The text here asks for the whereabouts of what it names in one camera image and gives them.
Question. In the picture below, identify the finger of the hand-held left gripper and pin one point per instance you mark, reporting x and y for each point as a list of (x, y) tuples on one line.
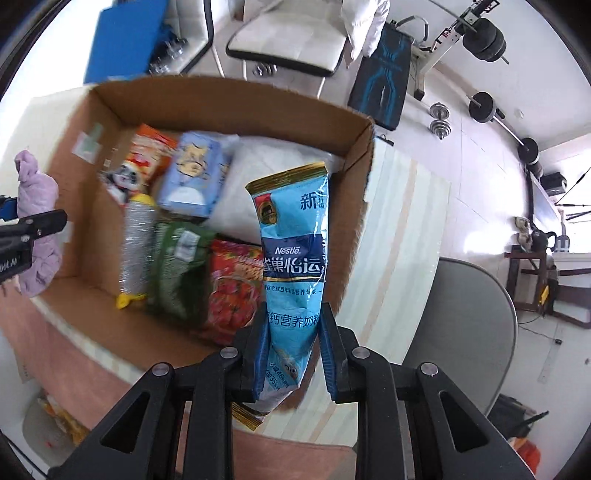
[(46, 224), (8, 208)]

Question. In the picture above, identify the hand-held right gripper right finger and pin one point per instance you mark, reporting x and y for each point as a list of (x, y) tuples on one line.
[(328, 355)]

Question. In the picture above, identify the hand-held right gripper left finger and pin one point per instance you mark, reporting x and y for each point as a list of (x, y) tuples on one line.
[(251, 364)]

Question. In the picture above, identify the purple cloth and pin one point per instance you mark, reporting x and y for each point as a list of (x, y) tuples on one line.
[(39, 194)]

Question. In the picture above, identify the cardboard box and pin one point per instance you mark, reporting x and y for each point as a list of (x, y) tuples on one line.
[(83, 184)]

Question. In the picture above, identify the silver scrubber pack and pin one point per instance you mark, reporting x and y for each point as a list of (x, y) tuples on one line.
[(136, 240)]

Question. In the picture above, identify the blue milk powder packet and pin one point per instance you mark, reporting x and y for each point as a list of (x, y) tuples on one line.
[(291, 258)]

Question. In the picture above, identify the green snack packet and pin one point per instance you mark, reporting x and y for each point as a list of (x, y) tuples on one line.
[(178, 267)]

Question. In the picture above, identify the red panda snack packet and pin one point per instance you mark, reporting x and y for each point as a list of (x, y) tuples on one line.
[(147, 147)]

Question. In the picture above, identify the blue cat print packet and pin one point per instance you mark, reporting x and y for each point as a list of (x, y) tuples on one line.
[(194, 170)]

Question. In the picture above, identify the white soft bag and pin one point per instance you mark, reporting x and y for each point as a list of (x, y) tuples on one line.
[(240, 184)]

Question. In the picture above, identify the grey office chair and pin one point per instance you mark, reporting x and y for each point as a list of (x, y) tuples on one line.
[(461, 314)]

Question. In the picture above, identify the colourful plastic bag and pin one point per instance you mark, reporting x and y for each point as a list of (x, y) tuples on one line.
[(64, 420)]

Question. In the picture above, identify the blue board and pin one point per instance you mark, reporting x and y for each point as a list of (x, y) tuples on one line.
[(124, 41)]

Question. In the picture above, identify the dark wooden chair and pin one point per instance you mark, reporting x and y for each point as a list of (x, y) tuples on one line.
[(526, 263)]

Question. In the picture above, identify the white padded chair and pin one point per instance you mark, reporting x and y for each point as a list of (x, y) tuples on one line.
[(189, 18), (286, 41)]

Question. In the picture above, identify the chrome dumbbell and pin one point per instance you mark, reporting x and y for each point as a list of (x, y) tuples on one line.
[(264, 70), (441, 120)]

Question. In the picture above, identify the black blue bench pad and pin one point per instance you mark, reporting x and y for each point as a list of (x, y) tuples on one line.
[(378, 78)]

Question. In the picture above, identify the black box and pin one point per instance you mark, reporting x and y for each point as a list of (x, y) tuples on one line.
[(554, 181)]

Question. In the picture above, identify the black floor barbell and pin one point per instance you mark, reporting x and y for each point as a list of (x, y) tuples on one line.
[(482, 106)]

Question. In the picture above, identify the white weight rack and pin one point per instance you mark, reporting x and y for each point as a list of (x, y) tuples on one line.
[(427, 60)]

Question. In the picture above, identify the white puffer jacket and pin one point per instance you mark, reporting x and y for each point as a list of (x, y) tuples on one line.
[(364, 23)]

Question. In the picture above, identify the black racked barbell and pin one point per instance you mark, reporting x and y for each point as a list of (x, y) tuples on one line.
[(485, 39)]

